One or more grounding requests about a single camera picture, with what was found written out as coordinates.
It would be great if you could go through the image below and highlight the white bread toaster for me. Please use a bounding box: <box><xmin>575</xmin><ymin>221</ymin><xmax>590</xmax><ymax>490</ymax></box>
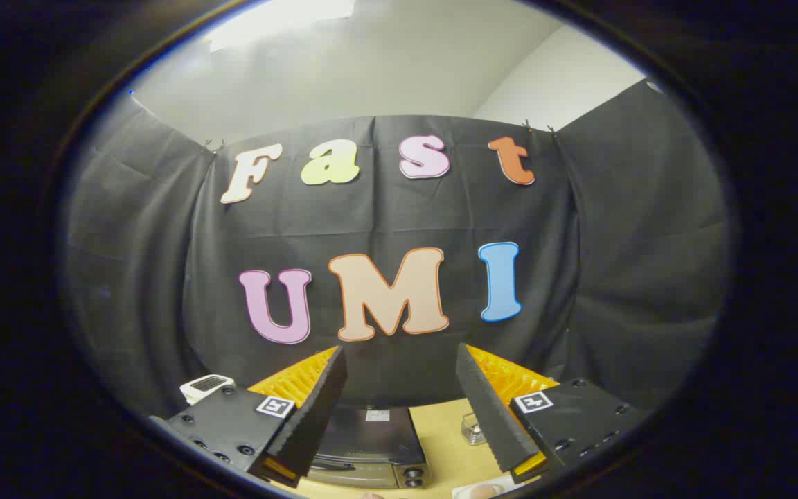
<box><xmin>179</xmin><ymin>374</ymin><xmax>236</xmax><ymax>406</ymax></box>

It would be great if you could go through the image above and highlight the white plate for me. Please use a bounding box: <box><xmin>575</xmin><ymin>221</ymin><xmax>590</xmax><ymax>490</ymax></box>
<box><xmin>451</xmin><ymin>475</ymin><xmax>519</xmax><ymax>499</ymax></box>

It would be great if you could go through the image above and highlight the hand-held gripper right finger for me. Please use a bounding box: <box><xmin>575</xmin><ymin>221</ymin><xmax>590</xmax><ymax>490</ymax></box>
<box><xmin>455</xmin><ymin>343</ymin><xmax>644</xmax><ymax>480</ymax></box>

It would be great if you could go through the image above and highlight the black toaster oven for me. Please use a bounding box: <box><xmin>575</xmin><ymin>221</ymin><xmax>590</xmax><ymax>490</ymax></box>
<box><xmin>305</xmin><ymin>405</ymin><xmax>433</xmax><ymax>489</ymax></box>

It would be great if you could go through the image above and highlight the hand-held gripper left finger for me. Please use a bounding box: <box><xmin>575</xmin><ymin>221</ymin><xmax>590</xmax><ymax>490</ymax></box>
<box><xmin>150</xmin><ymin>345</ymin><xmax>348</xmax><ymax>489</ymax></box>

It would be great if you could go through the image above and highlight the black backdrop cloth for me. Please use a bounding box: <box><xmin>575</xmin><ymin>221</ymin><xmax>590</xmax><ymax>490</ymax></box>
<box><xmin>63</xmin><ymin>80</ymin><xmax>732</xmax><ymax>423</ymax></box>

